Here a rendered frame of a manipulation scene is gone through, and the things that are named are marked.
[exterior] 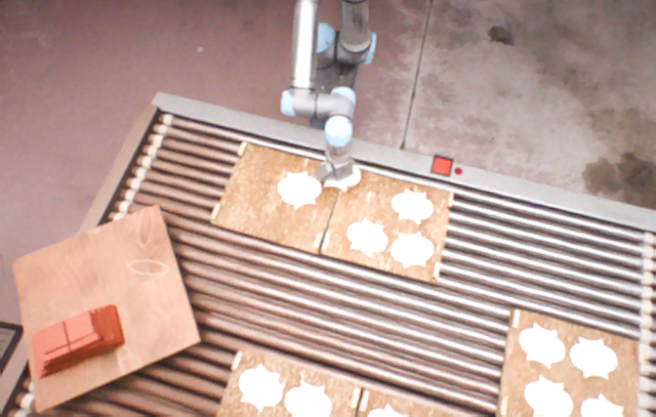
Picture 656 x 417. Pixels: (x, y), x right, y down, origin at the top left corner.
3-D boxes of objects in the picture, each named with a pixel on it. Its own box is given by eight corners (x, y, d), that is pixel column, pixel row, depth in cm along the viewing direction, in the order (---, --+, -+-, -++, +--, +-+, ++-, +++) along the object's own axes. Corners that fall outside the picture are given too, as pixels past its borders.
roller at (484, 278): (134, 179, 184) (129, 174, 179) (650, 318, 159) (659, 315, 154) (129, 189, 182) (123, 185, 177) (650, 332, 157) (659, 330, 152)
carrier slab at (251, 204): (245, 144, 184) (244, 142, 182) (345, 170, 178) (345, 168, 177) (211, 224, 171) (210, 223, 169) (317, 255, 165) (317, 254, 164)
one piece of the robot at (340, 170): (307, 146, 145) (311, 170, 160) (320, 170, 142) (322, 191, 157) (343, 132, 147) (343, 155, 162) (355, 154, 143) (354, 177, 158)
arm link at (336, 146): (353, 113, 134) (349, 140, 131) (352, 133, 144) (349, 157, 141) (326, 111, 134) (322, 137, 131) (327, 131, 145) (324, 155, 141)
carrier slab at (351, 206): (346, 169, 178) (346, 167, 177) (452, 193, 173) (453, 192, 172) (321, 254, 165) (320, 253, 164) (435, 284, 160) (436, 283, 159)
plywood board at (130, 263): (16, 262, 156) (12, 261, 154) (159, 205, 163) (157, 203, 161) (41, 412, 138) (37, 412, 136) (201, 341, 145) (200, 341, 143)
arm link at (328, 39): (307, 41, 185) (304, 18, 172) (341, 43, 184) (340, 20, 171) (304, 66, 181) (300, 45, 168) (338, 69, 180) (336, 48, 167)
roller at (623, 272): (150, 146, 189) (145, 141, 185) (651, 276, 164) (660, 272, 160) (145, 157, 187) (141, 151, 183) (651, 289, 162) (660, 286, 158)
